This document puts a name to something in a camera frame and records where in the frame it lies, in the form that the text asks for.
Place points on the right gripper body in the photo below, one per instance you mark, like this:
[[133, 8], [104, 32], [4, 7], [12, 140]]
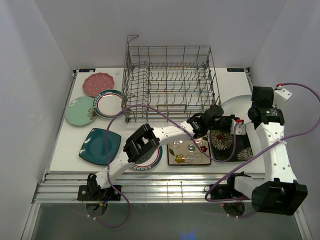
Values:
[[272, 103]]

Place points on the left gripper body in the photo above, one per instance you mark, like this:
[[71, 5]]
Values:
[[224, 123]]

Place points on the white oval plate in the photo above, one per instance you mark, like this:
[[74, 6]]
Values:
[[238, 106]]

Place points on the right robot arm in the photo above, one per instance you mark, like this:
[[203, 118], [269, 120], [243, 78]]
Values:
[[280, 193]]

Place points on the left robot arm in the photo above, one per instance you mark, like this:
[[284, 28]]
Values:
[[142, 144]]

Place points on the black floral square plate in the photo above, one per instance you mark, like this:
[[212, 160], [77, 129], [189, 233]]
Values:
[[222, 144]]

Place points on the right corner logo sticker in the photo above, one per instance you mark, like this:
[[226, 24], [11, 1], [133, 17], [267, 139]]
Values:
[[235, 70]]

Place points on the corner logo sticker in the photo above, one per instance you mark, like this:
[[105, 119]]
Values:
[[86, 70], [235, 70]]

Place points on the beige floral square plate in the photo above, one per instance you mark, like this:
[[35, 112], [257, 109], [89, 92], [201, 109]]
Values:
[[186, 153]]

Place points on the striped rim plate front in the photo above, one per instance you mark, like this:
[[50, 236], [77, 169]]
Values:
[[149, 164]]

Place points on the striped rim plate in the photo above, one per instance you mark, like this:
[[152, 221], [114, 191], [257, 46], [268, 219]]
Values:
[[108, 103], [149, 164]]

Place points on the striped rim plate rear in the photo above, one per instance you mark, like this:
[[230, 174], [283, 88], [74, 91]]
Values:
[[108, 103]]

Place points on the teal square plate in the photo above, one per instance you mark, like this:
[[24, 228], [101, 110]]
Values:
[[93, 149]]

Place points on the pink dotted plate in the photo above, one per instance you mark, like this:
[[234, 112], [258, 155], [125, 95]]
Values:
[[96, 83]]

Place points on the mint green plate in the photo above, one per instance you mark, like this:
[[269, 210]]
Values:
[[80, 111]]

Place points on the left corner logo sticker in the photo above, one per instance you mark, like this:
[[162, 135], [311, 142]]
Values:
[[86, 70]]

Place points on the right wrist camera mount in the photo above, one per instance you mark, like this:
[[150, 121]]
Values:
[[281, 95]]

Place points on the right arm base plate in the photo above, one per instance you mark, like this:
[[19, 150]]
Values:
[[220, 192]]

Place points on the grey wire dish rack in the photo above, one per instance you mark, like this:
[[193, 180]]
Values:
[[177, 80]]

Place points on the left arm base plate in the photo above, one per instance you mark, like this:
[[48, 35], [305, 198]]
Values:
[[109, 194]]

